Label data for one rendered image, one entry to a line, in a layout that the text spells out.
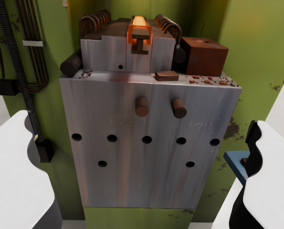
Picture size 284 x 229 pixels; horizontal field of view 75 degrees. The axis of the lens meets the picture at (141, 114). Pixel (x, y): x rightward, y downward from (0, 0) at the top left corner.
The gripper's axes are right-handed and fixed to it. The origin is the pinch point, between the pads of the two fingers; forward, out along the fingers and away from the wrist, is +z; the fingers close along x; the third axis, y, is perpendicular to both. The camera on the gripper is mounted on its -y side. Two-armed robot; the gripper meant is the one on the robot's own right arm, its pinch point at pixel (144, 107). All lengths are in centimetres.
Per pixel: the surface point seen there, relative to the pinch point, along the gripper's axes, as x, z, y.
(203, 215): 40, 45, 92
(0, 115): -132, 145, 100
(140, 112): 0.7, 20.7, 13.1
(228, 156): 23.9, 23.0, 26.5
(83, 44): -11.9, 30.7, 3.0
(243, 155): 27.9, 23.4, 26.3
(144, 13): 2, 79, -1
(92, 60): -10.3, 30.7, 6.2
